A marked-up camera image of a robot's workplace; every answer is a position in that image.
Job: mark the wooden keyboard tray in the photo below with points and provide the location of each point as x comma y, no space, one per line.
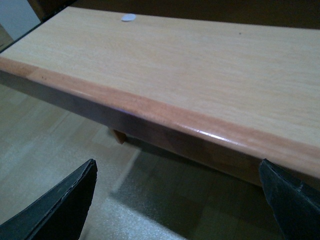
223,94

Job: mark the white round sticker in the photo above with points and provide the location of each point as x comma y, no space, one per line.
129,17

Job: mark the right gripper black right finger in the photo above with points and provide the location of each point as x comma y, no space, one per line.
295,204

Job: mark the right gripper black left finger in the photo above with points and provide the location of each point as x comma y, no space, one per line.
60,213

